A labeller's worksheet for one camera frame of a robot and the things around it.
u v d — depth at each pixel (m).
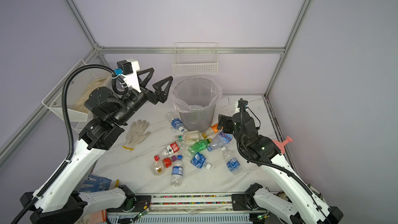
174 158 0.86
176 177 0.81
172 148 0.87
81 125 0.77
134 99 0.45
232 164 0.81
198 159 0.83
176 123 0.98
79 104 0.75
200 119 0.91
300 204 0.39
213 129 0.96
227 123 0.59
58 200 0.36
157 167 0.84
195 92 0.98
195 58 0.94
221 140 0.92
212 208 0.73
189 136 0.96
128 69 0.40
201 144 0.88
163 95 0.47
